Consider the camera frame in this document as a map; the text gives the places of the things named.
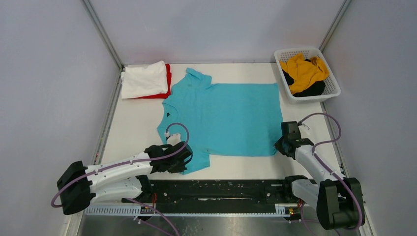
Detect turquoise t-shirt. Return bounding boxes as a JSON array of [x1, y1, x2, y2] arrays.
[[157, 68, 283, 174]]

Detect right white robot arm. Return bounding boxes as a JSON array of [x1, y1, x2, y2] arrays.
[[274, 121, 365, 230]]

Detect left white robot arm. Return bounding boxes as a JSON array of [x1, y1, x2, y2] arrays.
[[51, 141, 193, 215]]

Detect black t-shirt in basket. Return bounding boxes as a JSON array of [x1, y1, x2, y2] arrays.
[[285, 74, 326, 97]]

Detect white plastic basket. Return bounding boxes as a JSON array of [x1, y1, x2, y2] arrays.
[[274, 47, 341, 104]]

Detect yellow t-shirt in basket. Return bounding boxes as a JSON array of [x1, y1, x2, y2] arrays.
[[279, 53, 330, 96]]

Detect white folded t-shirt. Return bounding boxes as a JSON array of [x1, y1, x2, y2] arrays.
[[121, 61, 168, 99]]

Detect red folded t-shirt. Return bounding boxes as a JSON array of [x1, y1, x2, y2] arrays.
[[137, 63, 172, 99]]

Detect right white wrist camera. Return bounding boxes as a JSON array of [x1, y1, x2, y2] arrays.
[[298, 122, 311, 132]]

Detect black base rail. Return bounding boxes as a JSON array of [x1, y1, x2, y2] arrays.
[[134, 179, 299, 209]]

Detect right table edge rail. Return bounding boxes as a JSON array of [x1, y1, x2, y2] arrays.
[[325, 117, 350, 177]]

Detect table edge rail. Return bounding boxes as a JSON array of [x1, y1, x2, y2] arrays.
[[91, 68, 125, 164], [325, 117, 350, 177]]

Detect white slotted cable duct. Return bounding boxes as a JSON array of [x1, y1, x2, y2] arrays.
[[84, 204, 296, 217]]

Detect left table edge rail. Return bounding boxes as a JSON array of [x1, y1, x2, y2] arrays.
[[91, 68, 125, 164]]

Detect right corner aluminium post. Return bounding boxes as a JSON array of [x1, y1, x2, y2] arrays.
[[319, 0, 352, 52]]

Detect corner aluminium post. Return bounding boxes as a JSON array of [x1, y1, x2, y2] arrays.
[[81, 0, 124, 70], [319, 0, 352, 52]]

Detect left corner aluminium post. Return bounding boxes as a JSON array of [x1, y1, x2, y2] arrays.
[[81, 0, 124, 70]]

